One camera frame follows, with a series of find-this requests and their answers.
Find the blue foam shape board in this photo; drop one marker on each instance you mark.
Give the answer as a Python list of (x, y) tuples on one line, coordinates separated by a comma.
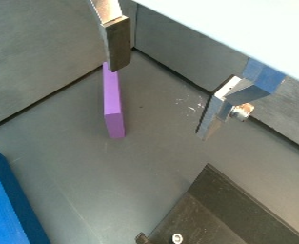
[(20, 227)]

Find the black curved holder stand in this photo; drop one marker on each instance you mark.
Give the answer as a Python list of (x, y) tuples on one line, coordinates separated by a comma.
[(216, 213)]

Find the purple double-square peg object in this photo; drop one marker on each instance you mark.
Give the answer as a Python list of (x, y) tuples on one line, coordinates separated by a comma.
[(112, 103)]

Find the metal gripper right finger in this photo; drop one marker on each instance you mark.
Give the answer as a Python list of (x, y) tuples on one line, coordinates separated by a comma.
[(231, 100)]

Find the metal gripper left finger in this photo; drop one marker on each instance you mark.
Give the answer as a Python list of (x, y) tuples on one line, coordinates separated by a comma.
[(114, 31)]

